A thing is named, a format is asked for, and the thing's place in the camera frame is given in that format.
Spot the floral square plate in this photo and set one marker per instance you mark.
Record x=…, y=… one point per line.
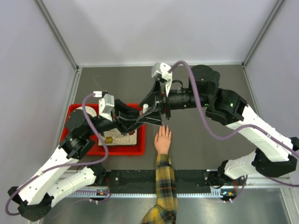
x=115, y=138

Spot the red plastic tray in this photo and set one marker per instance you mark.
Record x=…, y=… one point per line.
x=140, y=144

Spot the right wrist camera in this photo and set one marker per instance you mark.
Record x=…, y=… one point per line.
x=160, y=72

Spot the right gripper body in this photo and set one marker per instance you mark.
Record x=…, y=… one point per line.
x=166, y=105

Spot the white nail polish cap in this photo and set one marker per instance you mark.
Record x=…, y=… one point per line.
x=145, y=108

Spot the mannequin hand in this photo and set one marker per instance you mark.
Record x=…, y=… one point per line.
x=162, y=140

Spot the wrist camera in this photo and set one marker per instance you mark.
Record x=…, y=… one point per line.
x=106, y=104
x=160, y=72

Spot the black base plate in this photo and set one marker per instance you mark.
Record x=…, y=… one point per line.
x=144, y=181

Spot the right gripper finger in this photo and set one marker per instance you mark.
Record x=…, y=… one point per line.
x=153, y=118
x=154, y=98

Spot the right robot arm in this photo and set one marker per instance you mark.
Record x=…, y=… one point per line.
x=275, y=155

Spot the white bowl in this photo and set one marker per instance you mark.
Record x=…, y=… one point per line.
x=89, y=110

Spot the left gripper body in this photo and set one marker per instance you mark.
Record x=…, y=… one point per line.
x=121, y=122

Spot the yellow plaid sleeve forearm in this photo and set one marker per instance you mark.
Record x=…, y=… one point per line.
x=165, y=209

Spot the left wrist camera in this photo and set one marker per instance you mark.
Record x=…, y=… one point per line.
x=106, y=104

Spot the aluminium frame rail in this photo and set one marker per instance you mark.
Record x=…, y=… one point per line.
x=268, y=186

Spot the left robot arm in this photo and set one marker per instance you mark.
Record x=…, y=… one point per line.
x=76, y=161

